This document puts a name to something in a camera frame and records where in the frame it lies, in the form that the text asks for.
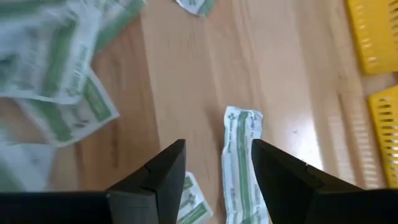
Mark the green striped bandage packet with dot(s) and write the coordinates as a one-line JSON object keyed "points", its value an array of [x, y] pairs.
{"points": [[46, 46], [121, 18], [196, 6], [25, 165], [71, 115], [194, 202], [242, 161]]}

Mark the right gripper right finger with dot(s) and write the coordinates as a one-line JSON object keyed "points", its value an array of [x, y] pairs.
{"points": [[286, 186]]}

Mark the yellow plastic basket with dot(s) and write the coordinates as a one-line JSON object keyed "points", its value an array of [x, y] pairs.
{"points": [[373, 34], [387, 133]]}

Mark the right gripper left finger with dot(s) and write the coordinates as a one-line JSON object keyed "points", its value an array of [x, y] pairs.
{"points": [[161, 186]]}

